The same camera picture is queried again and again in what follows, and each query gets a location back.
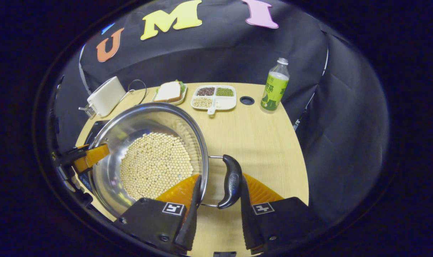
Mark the stainless steel pot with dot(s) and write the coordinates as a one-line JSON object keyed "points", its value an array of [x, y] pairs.
{"points": [[148, 119]]}

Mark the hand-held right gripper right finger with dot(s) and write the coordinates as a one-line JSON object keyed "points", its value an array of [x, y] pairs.
{"points": [[250, 228]]}

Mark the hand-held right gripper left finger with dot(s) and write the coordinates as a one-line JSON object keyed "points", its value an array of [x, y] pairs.
{"points": [[189, 221]]}

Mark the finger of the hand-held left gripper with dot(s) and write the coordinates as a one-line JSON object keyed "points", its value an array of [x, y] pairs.
{"points": [[93, 155]]}

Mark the white divided bean dish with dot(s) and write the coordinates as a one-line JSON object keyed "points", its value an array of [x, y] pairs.
{"points": [[223, 103]]}

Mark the green drink bottle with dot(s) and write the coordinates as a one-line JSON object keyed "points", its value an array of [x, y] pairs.
{"points": [[274, 89]]}

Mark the white toaster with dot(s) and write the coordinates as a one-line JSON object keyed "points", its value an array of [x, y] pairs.
{"points": [[107, 96]]}

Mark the pile of yellow soybeans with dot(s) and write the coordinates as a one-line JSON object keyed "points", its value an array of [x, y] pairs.
{"points": [[155, 164]]}

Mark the pale green plate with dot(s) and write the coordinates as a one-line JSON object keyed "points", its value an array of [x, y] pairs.
{"points": [[183, 94]]}

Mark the white bread sandwich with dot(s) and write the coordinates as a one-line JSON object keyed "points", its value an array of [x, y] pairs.
{"points": [[168, 92]]}

